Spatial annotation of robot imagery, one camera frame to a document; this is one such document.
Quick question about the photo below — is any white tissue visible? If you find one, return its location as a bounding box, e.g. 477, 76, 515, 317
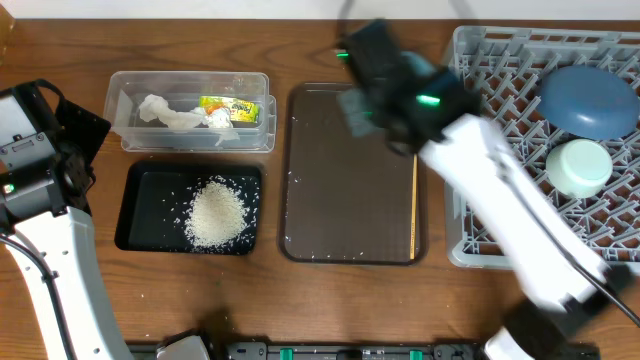
138, 94, 237, 130

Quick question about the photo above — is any pile of rice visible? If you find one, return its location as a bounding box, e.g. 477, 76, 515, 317
168, 175, 260, 256

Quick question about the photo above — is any yellow snack wrapper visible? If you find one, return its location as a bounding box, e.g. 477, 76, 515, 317
199, 96, 260, 123

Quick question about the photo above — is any dark blue plate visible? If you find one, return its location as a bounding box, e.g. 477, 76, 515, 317
536, 65, 639, 140

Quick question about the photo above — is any light green bowl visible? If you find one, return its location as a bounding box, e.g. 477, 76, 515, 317
546, 139, 613, 198

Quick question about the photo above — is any light blue bowl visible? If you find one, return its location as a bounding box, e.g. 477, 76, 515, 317
401, 51, 437, 79

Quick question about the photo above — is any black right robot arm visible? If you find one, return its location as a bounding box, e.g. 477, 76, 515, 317
357, 64, 639, 359

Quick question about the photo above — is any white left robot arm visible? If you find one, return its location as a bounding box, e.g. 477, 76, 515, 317
1, 84, 132, 359

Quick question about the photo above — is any grey dishwasher rack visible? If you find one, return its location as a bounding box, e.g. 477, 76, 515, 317
445, 26, 639, 272

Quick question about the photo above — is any wooden chopstick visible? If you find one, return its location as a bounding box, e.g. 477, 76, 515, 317
409, 155, 418, 261

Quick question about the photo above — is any clear plastic bin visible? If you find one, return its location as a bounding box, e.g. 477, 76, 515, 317
104, 71, 271, 135

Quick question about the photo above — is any black plastic tray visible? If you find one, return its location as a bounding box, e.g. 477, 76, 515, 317
114, 160, 261, 256

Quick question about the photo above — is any brown serving tray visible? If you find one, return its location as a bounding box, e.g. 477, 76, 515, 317
279, 83, 428, 266

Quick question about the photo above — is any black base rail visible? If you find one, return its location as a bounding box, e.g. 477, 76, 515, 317
127, 340, 601, 360

